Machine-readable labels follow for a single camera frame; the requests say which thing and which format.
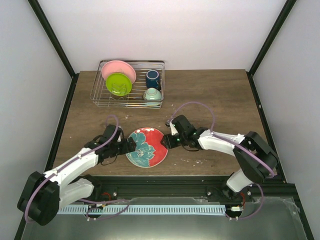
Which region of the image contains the red plate underneath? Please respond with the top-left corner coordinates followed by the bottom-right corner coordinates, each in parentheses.
top-left (125, 127), bottom-right (168, 168)

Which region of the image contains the green floral bowl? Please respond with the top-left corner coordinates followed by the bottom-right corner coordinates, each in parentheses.
top-left (142, 87), bottom-right (162, 101)

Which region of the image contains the lime green small plate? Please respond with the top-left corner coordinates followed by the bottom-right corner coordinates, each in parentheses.
top-left (105, 73), bottom-right (132, 97)

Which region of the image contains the dark blue mug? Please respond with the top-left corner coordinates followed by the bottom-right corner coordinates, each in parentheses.
top-left (145, 69), bottom-right (161, 91)

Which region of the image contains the pink plate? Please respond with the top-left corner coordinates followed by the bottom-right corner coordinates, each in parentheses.
top-left (101, 60), bottom-right (137, 84)

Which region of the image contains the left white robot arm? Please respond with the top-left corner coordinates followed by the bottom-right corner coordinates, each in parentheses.
top-left (17, 124), bottom-right (137, 226)

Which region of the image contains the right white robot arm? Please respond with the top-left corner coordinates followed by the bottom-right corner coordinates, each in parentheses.
top-left (160, 115), bottom-right (279, 202)

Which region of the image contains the light blue slotted strip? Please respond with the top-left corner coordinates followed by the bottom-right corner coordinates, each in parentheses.
top-left (58, 204), bottom-right (226, 216)

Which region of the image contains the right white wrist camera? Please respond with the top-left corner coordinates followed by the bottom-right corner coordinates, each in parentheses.
top-left (166, 120), bottom-right (178, 136)

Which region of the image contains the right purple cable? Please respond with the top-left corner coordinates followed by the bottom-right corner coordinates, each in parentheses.
top-left (169, 101), bottom-right (275, 221)

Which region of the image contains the purple cable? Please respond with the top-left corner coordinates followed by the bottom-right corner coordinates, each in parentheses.
top-left (169, 101), bottom-right (275, 221)
top-left (24, 114), bottom-right (121, 224)

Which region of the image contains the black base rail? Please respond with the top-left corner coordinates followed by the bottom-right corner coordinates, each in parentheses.
top-left (88, 176), bottom-right (298, 204)

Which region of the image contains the wire dish rack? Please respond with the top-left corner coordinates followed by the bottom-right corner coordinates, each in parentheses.
top-left (90, 60), bottom-right (165, 109)

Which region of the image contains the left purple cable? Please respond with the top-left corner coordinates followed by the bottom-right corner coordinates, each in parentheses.
top-left (24, 114), bottom-right (121, 224)

